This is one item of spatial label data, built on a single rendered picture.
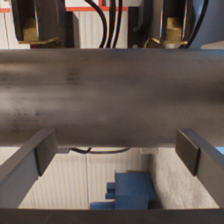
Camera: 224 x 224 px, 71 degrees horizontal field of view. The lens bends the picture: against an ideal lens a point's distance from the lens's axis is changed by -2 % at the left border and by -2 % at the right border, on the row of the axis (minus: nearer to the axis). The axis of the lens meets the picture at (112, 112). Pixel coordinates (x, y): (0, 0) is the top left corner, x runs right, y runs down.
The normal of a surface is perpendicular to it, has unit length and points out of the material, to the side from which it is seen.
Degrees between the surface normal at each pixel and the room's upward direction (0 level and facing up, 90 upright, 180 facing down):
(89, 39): 90
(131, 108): 90
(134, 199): 90
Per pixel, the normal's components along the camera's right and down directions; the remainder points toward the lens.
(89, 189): 0.00, 0.28
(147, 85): 0.00, -0.14
